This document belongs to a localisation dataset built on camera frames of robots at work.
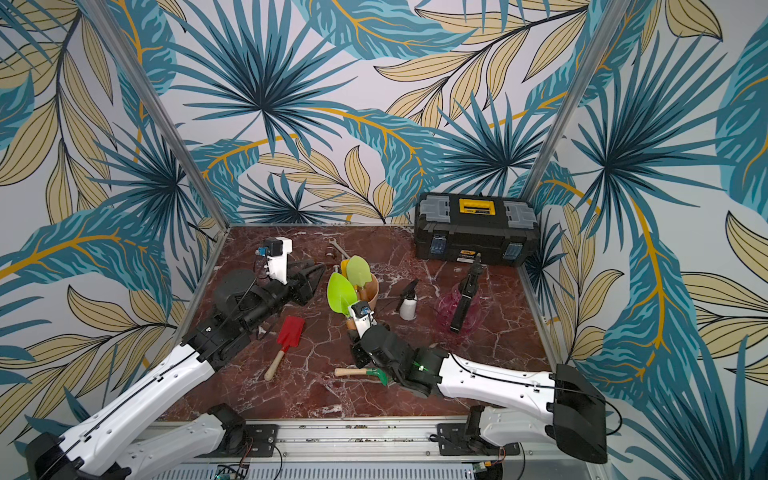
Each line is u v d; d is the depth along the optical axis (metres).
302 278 0.60
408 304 0.87
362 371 0.84
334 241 1.14
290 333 0.90
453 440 0.73
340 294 0.73
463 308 0.76
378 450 0.74
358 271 0.90
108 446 0.40
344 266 0.90
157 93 0.83
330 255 1.09
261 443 0.74
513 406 0.46
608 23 0.69
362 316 0.63
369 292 0.95
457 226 0.99
